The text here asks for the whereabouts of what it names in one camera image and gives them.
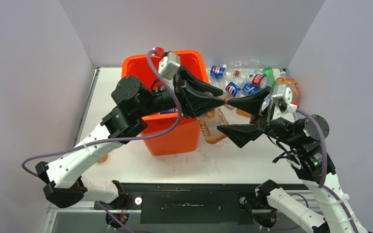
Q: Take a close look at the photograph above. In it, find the pepsi bottle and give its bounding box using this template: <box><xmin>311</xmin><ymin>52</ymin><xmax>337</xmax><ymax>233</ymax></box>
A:
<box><xmin>206</xmin><ymin>66</ymin><xmax>233</xmax><ymax>81</ymax></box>
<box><xmin>220</xmin><ymin>79</ymin><xmax>248</xmax><ymax>98</ymax></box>

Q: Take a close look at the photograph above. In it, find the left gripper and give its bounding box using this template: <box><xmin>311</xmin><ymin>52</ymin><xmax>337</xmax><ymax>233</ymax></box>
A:
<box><xmin>134</xmin><ymin>67</ymin><xmax>224</xmax><ymax>118</ymax></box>

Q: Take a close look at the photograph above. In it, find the red cap tea bottle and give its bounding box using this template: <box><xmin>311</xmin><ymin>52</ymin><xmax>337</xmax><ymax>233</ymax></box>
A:
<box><xmin>224</xmin><ymin>99</ymin><xmax>234</xmax><ymax>110</ymax></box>

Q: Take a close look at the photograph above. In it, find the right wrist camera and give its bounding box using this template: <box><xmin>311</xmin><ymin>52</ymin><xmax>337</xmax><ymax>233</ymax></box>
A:
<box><xmin>272</xmin><ymin>84</ymin><xmax>299</xmax><ymax>113</ymax></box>

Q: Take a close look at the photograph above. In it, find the orange plastic bin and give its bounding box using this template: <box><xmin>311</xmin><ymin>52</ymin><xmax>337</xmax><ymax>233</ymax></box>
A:
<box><xmin>121</xmin><ymin>50</ymin><xmax>208</xmax><ymax>156</ymax></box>

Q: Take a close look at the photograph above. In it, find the crushed orange bottle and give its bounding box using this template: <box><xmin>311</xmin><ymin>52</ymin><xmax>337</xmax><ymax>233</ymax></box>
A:
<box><xmin>275</xmin><ymin>77</ymin><xmax>301</xmax><ymax>102</ymax></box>

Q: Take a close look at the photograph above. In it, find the orange drink bottle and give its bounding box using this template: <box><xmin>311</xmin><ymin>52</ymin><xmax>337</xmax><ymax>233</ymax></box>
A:
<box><xmin>236</xmin><ymin>109</ymin><xmax>252</xmax><ymax>117</ymax></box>

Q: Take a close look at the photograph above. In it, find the pepsi bottle back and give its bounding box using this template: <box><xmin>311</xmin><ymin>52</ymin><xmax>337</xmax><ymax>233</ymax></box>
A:
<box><xmin>206</xmin><ymin>66</ymin><xmax>233</xmax><ymax>81</ymax></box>

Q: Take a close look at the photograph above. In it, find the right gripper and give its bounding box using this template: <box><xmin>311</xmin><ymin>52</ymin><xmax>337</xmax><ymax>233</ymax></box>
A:
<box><xmin>216</xmin><ymin>85</ymin><xmax>302</xmax><ymax>148</ymax></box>

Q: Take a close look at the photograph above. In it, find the clear empty bottle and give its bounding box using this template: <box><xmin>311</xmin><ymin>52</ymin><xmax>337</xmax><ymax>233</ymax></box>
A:
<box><xmin>226</xmin><ymin>59</ymin><xmax>259</xmax><ymax>69</ymax></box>

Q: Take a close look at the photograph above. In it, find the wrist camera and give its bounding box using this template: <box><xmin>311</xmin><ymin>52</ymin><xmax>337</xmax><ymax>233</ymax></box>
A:
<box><xmin>272</xmin><ymin>84</ymin><xmax>299</xmax><ymax>113</ymax></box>
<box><xmin>158</xmin><ymin>51</ymin><xmax>181</xmax><ymax>81</ymax></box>

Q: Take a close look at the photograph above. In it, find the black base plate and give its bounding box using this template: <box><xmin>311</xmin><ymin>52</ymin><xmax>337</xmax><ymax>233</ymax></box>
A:
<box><xmin>88</xmin><ymin>181</ymin><xmax>277</xmax><ymax>228</ymax></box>

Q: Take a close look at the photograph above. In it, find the orange label bottle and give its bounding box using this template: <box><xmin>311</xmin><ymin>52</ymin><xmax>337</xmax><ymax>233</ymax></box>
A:
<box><xmin>197</xmin><ymin>107</ymin><xmax>229</xmax><ymax>144</ymax></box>

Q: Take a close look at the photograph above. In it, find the small orange juice bottle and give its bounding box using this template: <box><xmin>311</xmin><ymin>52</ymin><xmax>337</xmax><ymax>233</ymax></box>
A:
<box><xmin>97</xmin><ymin>154</ymin><xmax>108</xmax><ymax>164</ymax></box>

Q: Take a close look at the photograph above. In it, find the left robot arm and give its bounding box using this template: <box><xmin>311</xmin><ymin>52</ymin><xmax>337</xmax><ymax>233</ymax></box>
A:
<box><xmin>35</xmin><ymin>66</ymin><xmax>224</xmax><ymax>209</ymax></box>

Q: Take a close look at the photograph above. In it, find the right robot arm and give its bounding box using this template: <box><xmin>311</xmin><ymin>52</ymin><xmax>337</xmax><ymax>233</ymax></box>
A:
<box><xmin>218</xmin><ymin>84</ymin><xmax>366</xmax><ymax>233</ymax></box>

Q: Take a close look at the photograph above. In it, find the pepsi bottle front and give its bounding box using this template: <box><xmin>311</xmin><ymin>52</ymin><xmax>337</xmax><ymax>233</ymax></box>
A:
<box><xmin>220</xmin><ymin>79</ymin><xmax>248</xmax><ymax>98</ymax></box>

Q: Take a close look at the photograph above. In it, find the green plastic bottle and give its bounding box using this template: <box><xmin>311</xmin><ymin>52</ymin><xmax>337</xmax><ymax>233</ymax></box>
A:
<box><xmin>262</xmin><ymin>67</ymin><xmax>275</xmax><ymax>90</ymax></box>

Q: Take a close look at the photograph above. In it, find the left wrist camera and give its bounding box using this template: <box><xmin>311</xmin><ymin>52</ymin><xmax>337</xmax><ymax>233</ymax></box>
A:
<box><xmin>158</xmin><ymin>51</ymin><xmax>181</xmax><ymax>81</ymax></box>

